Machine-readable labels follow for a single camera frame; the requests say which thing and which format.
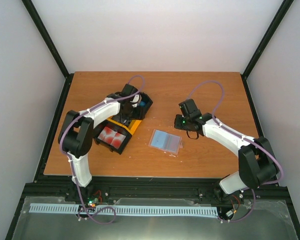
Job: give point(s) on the red and white card stack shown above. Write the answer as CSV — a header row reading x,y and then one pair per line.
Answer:
x,y
111,137

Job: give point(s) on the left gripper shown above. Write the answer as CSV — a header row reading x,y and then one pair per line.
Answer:
x,y
126,118

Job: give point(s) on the three-compartment card bin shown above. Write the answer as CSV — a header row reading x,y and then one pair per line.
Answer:
x,y
122,125

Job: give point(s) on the black aluminium rail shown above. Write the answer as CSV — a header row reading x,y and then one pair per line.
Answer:
x,y
110,189

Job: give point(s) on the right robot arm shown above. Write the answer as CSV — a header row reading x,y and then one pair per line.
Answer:
x,y
257,164

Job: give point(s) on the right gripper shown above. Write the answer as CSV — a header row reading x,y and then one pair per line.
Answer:
x,y
177,123

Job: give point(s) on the left black frame post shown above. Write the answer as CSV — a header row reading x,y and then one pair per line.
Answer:
x,y
40,26

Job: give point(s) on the right black frame post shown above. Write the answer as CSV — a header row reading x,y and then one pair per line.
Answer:
x,y
269,33

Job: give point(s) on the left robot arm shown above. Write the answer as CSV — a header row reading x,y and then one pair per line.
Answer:
x,y
78,130

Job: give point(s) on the pink leather card holder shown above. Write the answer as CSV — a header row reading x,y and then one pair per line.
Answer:
x,y
164,141

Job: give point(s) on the light blue cable duct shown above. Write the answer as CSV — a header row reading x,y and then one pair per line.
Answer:
x,y
129,210

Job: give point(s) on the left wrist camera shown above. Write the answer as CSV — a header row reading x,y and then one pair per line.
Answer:
x,y
136,100

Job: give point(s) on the black frame post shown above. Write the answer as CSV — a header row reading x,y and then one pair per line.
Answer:
x,y
40,26
269,33

